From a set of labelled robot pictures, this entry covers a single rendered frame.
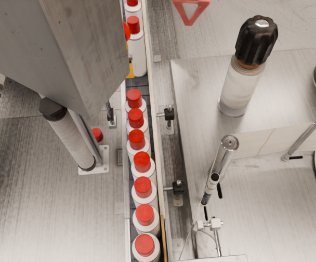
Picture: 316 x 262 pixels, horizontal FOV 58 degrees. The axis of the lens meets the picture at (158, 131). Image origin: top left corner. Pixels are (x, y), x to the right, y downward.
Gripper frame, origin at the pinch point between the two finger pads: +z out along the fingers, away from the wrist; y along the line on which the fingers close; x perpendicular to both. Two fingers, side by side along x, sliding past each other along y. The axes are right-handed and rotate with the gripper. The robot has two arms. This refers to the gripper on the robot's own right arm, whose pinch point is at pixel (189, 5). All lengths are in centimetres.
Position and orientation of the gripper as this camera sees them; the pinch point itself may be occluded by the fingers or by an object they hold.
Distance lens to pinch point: 63.8
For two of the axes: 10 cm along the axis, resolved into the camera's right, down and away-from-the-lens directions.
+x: -10.0, -0.6, 0.5
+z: 0.1, 4.8, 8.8
